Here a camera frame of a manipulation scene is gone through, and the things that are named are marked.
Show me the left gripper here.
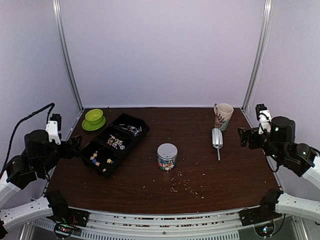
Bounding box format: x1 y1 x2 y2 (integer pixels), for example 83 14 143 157
38 134 82 176

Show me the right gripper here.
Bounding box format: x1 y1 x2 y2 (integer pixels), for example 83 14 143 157
237 127 282 163

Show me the pile of star candies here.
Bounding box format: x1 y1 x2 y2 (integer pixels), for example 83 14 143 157
89 151 114 173

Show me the black three-compartment candy tray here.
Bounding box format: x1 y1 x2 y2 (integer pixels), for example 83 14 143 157
80 113 150 178

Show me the metal scoop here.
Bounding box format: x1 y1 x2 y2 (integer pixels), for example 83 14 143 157
212 128 223 161

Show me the pile of swirl lollipops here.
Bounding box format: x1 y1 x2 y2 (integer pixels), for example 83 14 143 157
107 135 126 150

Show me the pile of stick candies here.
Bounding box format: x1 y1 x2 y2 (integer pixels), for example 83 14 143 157
119 123 142 137

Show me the clear plastic jar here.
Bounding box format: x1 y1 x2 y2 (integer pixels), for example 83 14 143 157
157 156 177 172

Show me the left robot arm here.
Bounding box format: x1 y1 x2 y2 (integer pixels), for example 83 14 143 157
0 130 83 238

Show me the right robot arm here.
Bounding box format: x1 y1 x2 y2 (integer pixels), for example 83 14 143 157
237 116 320 223

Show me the green plate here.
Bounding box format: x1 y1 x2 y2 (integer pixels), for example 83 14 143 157
81 116 106 132

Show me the patterned ceramic mug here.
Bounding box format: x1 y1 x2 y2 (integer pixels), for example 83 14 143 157
213 103 234 132

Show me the green bowl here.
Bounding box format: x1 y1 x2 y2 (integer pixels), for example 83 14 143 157
85 108 104 124

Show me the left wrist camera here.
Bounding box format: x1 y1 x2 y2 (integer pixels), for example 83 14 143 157
45 113 62 145

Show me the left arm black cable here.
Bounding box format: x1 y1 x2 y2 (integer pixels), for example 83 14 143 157
0 102 56 176

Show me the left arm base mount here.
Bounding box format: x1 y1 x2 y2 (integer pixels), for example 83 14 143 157
44 190 90 227

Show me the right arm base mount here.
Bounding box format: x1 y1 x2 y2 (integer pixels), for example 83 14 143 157
238 189 284 227

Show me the front aluminium rail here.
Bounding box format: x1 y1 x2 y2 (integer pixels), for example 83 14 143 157
26 197 301 240

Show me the right aluminium frame post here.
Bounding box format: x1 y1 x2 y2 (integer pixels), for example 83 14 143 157
242 0 274 114

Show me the aluminium frame post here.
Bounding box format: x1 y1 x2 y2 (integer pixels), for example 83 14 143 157
242 0 274 114
52 0 84 111

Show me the left aluminium frame post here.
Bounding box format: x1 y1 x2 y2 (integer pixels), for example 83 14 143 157
52 0 84 111

